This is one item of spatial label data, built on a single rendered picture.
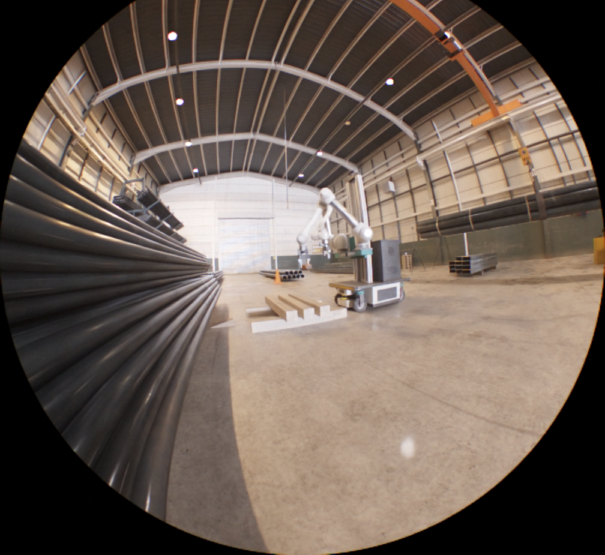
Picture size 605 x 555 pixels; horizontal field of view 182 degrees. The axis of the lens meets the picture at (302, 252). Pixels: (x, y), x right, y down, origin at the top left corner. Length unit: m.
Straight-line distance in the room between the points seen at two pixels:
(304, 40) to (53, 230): 10.11
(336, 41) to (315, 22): 1.30
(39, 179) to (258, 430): 0.90
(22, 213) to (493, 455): 1.11
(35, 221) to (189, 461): 0.71
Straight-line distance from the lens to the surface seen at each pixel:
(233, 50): 10.25
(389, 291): 2.40
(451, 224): 4.40
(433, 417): 0.85
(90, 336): 0.44
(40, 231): 0.40
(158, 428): 0.47
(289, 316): 1.68
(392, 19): 10.01
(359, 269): 2.63
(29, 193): 0.41
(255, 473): 0.69
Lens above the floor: 0.60
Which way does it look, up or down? 4 degrees up
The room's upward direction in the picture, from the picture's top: 3 degrees counter-clockwise
